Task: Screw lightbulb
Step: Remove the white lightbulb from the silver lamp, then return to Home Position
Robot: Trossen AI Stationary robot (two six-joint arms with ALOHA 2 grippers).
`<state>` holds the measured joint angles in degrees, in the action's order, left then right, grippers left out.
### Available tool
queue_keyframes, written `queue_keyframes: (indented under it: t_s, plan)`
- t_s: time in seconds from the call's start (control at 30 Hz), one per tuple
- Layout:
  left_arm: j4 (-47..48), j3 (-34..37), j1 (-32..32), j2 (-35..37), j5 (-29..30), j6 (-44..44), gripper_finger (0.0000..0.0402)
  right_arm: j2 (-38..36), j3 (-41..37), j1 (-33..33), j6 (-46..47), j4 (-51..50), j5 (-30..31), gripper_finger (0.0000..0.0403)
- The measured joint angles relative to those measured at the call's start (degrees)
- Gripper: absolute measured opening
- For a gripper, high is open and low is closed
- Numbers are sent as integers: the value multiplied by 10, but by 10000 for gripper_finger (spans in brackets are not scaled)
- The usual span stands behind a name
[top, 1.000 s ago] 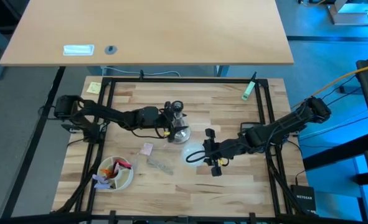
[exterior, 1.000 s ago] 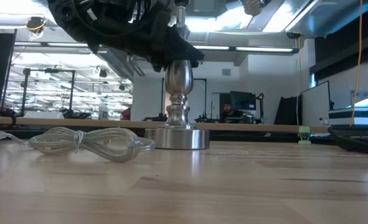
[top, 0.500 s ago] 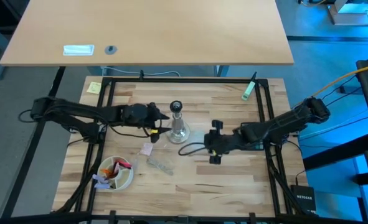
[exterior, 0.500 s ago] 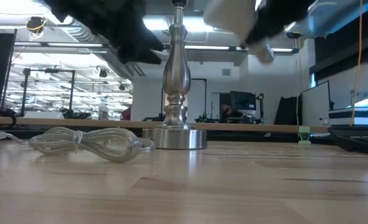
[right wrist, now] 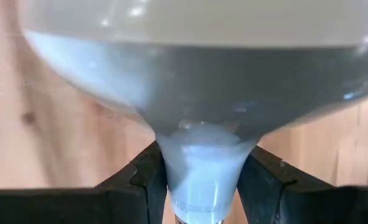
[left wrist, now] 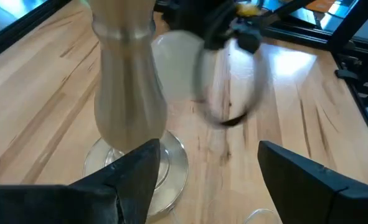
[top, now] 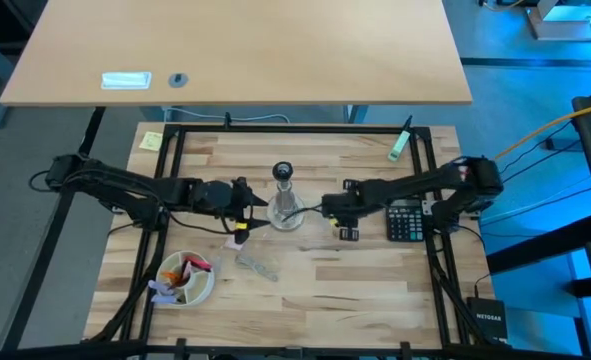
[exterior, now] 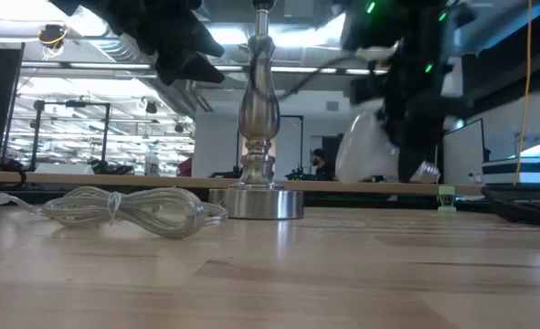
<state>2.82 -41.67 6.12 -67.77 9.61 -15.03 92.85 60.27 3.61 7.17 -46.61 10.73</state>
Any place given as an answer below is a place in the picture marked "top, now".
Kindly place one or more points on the black horizontal bar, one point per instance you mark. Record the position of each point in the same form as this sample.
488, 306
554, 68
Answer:
75, 352

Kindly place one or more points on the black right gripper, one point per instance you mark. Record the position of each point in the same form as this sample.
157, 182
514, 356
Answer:
342, 207

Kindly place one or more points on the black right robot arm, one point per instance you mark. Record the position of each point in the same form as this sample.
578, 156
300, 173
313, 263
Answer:
415, 182

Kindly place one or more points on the beige wooden desk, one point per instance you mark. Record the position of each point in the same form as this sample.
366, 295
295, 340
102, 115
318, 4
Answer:
235, 45

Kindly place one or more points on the orange clip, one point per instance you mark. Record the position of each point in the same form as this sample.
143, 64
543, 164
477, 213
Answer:
173, 275

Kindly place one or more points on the black Netgear network switch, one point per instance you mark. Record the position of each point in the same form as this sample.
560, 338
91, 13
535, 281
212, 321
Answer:
488, 320

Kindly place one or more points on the grey metal stand base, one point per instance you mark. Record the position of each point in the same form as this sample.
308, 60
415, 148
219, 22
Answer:
565, 22

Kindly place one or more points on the white desk outlet tray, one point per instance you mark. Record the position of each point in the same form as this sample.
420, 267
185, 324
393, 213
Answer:
126, 80

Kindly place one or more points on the round white organizer bowl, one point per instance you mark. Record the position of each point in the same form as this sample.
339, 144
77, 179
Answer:
187, 277

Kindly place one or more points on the yellow sticky note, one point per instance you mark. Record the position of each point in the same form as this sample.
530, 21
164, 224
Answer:
151, 141

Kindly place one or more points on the red clip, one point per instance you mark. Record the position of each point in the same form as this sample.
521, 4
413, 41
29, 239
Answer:
200, 261

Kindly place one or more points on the silver metal lamp base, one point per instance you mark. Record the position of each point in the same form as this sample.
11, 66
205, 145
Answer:
285, 210

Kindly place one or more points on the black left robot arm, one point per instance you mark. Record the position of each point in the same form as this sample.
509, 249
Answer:
125, 182

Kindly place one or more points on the black calculator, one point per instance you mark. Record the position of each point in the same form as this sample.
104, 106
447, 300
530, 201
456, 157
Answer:
405, 220

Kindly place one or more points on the mint green marker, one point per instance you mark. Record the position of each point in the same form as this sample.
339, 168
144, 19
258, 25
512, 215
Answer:
399, 147

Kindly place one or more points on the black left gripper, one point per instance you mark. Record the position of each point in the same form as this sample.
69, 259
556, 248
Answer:
220, 197

